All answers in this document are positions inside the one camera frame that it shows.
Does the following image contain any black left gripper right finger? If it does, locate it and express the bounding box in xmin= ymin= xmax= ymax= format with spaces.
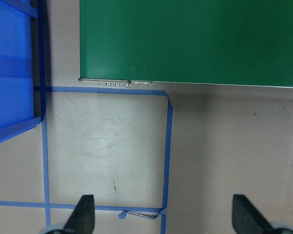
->
xmin=232 ymin=194 xmax=273 ymax=234

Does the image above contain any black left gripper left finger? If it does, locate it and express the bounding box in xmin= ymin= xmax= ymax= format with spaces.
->
xmin=62 ymin=195 xmax=95 ymax=234

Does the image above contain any green conveyor belt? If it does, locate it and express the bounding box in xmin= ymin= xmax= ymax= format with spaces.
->
xmin=80 ymin=0 xmax=293 ymax=87

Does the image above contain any blue left storage bin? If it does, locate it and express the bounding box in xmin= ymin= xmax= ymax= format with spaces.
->
xmin=0 ymin=0 xmax=41 ymax=144

